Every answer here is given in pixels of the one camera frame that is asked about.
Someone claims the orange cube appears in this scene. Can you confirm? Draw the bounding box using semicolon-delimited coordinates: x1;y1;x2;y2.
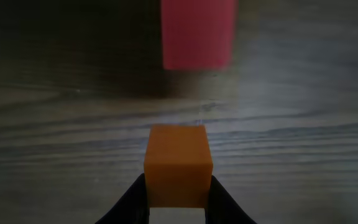
144;124;214;208

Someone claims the red cube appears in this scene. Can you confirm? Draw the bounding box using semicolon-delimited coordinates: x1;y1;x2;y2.
161;0;239;71

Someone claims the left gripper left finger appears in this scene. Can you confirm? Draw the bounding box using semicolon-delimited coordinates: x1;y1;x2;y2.
94;173;150;224

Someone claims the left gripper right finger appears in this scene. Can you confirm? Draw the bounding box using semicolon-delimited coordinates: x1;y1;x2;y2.
204;175;259;224

